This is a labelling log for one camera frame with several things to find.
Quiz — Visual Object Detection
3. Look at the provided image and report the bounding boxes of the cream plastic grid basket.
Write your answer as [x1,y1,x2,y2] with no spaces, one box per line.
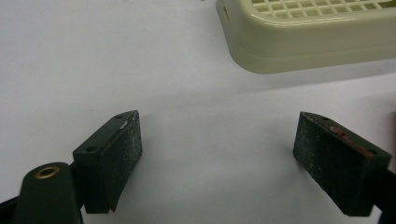
[216,0,396,75]

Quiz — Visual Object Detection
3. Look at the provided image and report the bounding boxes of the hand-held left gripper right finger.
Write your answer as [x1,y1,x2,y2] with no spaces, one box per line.
[292,111,393,217]

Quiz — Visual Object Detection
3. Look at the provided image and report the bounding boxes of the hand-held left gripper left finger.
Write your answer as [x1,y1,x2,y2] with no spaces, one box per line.
[72,109,144,215]

